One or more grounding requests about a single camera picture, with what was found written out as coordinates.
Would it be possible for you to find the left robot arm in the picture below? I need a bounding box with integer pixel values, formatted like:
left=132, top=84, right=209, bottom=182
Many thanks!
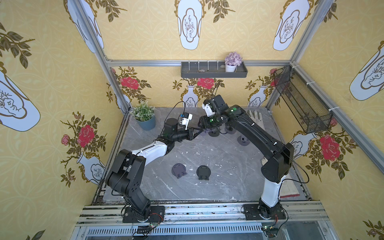
left=106, top=118, right=202, bottom=220

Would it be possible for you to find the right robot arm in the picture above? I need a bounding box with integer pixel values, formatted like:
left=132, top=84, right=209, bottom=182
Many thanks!
left=199, top=95, right=294, bottom=210

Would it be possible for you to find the purple phone stand front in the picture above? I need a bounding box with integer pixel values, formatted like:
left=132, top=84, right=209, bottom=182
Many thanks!
left=172, top=163, right=187, bottom=179

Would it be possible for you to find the black phone stand front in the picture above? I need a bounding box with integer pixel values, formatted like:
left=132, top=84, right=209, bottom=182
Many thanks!
left=197, top=165, right=212, bottom=181

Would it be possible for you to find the grey work glove back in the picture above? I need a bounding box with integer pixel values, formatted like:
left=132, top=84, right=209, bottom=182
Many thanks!
left=247, top=110, right=265, bottom=130

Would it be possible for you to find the green plant blue pot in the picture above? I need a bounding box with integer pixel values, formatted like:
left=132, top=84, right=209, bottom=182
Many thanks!
left=130, top=102, right=156, bottom=131

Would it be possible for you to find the purple flower white pot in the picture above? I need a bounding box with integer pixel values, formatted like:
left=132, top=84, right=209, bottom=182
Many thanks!
left=225, top=52, right=243, bottom=73

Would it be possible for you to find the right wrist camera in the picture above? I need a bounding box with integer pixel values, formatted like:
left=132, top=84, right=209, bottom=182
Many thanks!
left=202, top=103, right=215, bottom=117

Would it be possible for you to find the grey wall shelf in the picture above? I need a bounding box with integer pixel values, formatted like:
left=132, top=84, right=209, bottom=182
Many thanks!
left=181, top=61, right=249, bottom=79

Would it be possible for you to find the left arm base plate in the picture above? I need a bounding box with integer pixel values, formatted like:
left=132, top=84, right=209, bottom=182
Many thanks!
left=122, top=206, right=165, bottom=224

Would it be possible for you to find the black wire mesh basket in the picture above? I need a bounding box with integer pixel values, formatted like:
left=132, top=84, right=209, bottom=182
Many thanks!
left=273, top=66, right=333, bottom=134

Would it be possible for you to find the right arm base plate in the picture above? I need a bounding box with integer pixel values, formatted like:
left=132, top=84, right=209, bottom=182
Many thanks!
left=241, top=202, right=287, bottom=221

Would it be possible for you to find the aluminium frame rail front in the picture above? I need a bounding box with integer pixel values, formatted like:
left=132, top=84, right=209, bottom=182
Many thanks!
left=71, top=201, right=338, bottom=240

